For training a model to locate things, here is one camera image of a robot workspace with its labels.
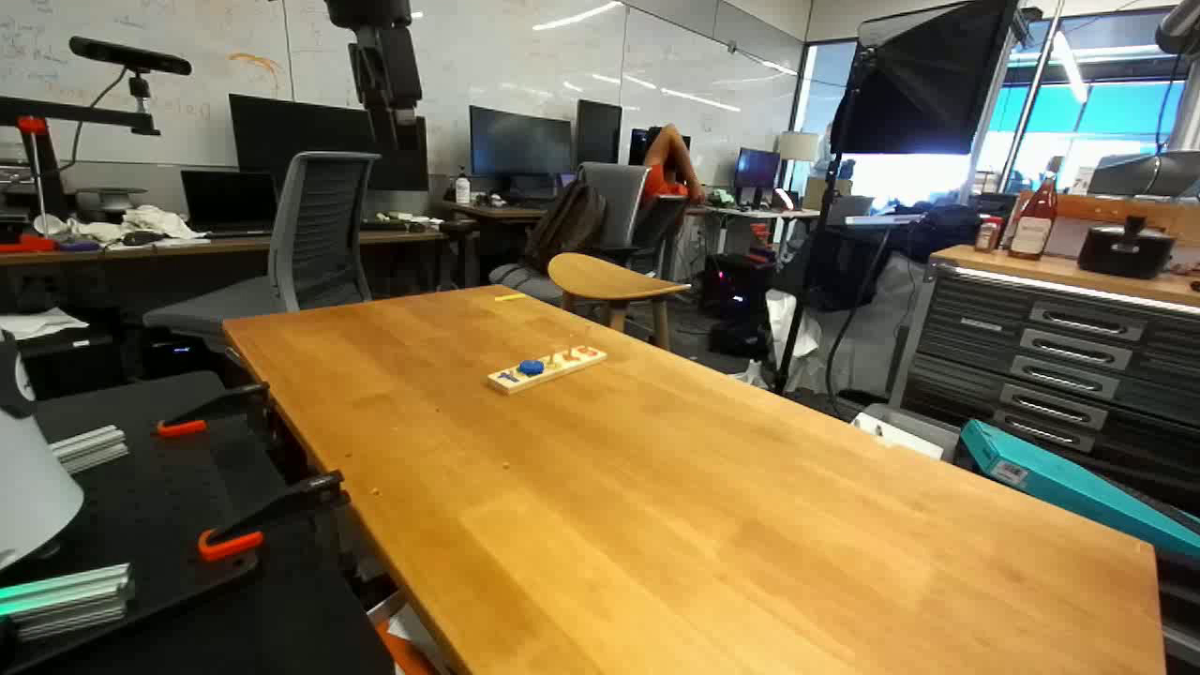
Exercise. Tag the blue disc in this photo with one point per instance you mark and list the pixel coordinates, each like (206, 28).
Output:
(528, 368)

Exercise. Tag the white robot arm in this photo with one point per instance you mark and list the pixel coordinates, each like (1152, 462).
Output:
(385, 65)

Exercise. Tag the wooden peg rack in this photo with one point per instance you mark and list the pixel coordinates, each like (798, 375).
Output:
(560, 362)

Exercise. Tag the small round wooden side table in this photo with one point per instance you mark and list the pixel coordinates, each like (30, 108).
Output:
(611, 287)

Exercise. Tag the dark monitor pair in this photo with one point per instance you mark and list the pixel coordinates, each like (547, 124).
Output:
(528, 158)

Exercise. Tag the grey mesh office chair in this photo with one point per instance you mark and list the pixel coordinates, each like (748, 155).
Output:
(311, 249)

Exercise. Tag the upper orange black clamp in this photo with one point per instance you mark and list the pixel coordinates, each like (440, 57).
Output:
(203, 414)

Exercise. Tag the orange black clamp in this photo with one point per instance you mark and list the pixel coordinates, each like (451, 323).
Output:
(248, 534)
(203, 414)

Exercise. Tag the large black monitor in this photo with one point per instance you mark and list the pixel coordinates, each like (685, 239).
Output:
(270, 134)

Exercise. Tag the lower orange black clamp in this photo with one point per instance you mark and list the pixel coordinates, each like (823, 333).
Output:
(248, 534)

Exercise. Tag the teal case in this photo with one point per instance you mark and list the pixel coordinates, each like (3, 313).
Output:
(1078, 489)

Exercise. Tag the black softbox light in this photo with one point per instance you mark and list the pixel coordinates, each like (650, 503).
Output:
(918, 82)

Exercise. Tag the red bottle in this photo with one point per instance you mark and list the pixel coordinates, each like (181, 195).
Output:
(1037, 218)

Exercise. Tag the grey drawer cabinet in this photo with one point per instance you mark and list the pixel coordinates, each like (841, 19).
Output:
(1096, 368)

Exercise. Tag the aluminium extrusion bars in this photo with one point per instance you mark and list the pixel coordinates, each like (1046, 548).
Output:
(66, 603)

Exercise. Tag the black camera on stand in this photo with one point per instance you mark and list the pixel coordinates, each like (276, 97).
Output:
(136, 65)

